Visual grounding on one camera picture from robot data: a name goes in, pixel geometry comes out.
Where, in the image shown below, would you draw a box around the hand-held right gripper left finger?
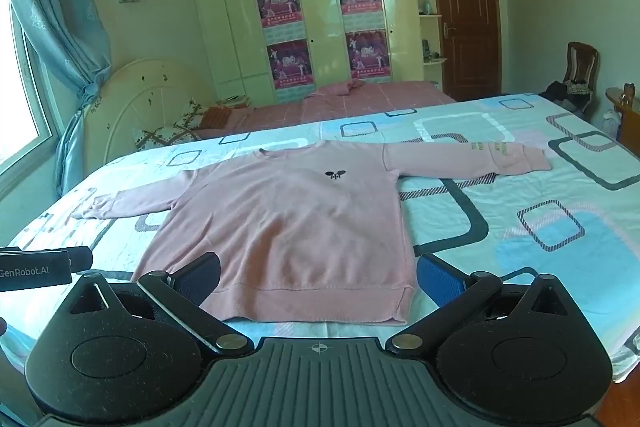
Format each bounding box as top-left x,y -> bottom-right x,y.
69,252 -> 254,354

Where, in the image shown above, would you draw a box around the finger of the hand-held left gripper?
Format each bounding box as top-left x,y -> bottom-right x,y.
66,246 -> 94,273

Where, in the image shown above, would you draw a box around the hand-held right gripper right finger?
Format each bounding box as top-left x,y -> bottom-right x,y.
387,253 -> 571,354

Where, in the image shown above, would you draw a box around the pink sweater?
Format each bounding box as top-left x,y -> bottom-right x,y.
72,139 -> 553,325

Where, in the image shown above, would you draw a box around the dark clothes pile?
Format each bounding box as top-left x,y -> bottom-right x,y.
539,79 -> 597,114

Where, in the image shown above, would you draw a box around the patterned blue bed sheet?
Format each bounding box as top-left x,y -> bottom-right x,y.
0,93 -> 640,383

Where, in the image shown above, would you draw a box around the patterned white pillow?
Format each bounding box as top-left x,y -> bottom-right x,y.
134,102 -> 203,152

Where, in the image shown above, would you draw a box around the window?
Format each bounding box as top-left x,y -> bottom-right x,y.
0,0 -> 55,180

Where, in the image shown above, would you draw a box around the orange brown cushion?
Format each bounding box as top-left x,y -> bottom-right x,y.
200,106 -> 237,128

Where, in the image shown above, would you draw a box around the white round headboard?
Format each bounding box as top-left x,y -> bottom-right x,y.
85,59 -> 217,164

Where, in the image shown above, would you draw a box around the stack of books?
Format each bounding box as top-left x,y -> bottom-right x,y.
217,94 -> 254,109

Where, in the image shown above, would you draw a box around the pink checked bed sheet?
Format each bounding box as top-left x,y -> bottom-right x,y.
192,79 -> 457,140

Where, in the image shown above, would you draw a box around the folded pink cloth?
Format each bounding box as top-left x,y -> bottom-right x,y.
305,80 -> 367,100

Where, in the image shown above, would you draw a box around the blue curtain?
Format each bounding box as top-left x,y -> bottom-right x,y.
0,0 -> 113,180

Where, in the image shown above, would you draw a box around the wooden side table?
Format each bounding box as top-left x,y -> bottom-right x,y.
605,87 -> 640,145

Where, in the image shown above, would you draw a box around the brown wooden door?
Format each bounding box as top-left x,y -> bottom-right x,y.
426,0 -> 502,104

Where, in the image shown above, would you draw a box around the brown wooden chair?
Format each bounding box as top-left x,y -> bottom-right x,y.
565,42 -> 600,110

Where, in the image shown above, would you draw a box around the white corner shelves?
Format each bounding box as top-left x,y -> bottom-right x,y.
409,0 -> 447,68

